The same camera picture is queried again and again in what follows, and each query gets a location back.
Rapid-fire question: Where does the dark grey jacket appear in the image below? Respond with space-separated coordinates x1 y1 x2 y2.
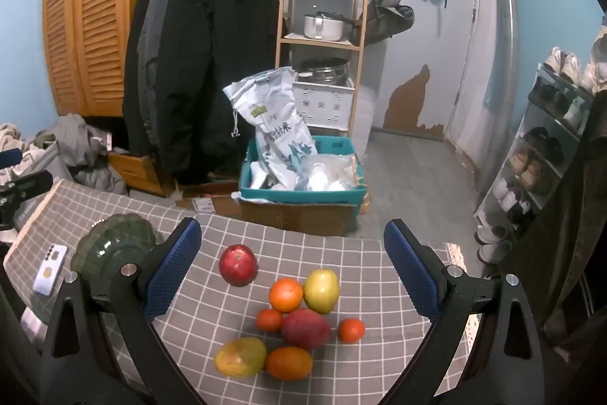
137 0 183 150

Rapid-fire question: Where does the grey checked tablecloth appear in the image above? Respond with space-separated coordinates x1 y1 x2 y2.
2 178 475 405

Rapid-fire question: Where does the brown cardboard box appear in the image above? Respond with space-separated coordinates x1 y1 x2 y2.
239 191 366 237

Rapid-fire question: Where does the steel pot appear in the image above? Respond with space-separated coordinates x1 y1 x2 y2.
296 58 354 83

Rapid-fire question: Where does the teal plastic crate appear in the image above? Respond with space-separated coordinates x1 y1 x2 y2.
238 136 368 205

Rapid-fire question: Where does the grey fabric bag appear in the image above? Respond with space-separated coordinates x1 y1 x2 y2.
21 139 79 190

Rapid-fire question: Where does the wooden louvered wardrobe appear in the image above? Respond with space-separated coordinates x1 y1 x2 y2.
42 0 164 117

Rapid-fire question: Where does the white shoe rack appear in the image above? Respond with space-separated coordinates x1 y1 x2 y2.
474 62 598 244

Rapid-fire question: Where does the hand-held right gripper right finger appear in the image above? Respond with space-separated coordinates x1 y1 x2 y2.
379 219 553 405

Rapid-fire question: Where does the bright orange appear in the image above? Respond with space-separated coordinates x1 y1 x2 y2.
269 278 304 314

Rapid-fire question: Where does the green glass plate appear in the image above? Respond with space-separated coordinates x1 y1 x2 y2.
71 215 164 287

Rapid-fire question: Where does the flat cardboard piece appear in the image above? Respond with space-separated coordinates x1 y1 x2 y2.
175 194 242 216

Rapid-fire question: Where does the white cloth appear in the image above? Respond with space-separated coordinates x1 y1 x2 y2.
0 123 36 178

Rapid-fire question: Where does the white smartphone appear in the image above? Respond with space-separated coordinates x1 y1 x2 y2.
32 244 68 296

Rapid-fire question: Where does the pale blue door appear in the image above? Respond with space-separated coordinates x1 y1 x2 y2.
393 0 480 145

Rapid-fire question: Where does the large dark orange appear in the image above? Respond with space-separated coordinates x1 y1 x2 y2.
266 347 314 382

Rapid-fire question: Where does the black hooded coat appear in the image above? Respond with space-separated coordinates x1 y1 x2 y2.
122 0 280 186

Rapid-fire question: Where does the clear plastic bag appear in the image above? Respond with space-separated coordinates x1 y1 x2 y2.
294 153 363 193

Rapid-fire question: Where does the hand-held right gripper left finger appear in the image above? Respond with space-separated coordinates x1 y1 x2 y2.
40 217 209 405

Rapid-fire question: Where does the light grey jacket pile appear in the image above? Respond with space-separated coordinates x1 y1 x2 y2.
33 113 129 196

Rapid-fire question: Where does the white patterned basket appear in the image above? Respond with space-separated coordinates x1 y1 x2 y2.
292 77 355 131

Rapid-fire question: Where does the silver pipe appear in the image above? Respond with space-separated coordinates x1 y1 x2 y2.
474 0 520 197

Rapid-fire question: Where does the wooden drawer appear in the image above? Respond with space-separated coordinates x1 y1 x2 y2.
107 153 176 198

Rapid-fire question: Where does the olive green hanging bag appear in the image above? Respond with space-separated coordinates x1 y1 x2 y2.
365 0 415 45

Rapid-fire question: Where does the small tangerine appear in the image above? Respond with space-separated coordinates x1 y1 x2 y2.
256 308 284 334
338 318 366 344

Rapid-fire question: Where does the yellow-green apple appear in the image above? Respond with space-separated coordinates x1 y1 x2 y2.
303 269 341 315

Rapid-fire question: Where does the large yellow green mango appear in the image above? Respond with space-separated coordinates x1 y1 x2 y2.
214 337 267 378

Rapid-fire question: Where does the wooden shelf rack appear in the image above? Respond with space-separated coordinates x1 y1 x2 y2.
275 0 373 137

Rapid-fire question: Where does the white printed rice bag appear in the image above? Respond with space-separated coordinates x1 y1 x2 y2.
223 67 318 192

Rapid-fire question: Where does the red apple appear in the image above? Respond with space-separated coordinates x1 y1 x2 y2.
219 244 259 287

